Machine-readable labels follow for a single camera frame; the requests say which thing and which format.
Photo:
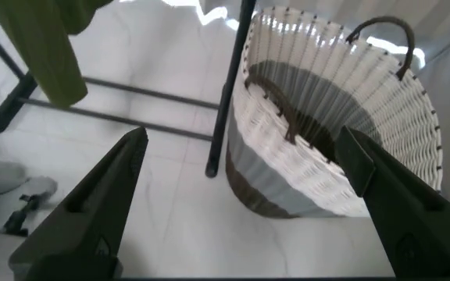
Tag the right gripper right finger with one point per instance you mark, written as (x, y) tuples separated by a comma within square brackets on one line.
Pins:
[(416, 222)]

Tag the black clothes rack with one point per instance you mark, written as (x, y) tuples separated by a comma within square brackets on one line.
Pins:
[(229, 78)]

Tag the white curtain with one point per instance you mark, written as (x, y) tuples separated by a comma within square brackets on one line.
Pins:
[(436, 15)]

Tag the white laundry basket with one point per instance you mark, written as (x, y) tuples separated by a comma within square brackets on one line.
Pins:
[(287, 164)]

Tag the green printed shirt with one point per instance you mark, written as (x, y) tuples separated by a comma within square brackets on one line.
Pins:
[(53, 58)]

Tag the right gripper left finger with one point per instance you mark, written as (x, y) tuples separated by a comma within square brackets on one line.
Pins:
[(80, 226)]

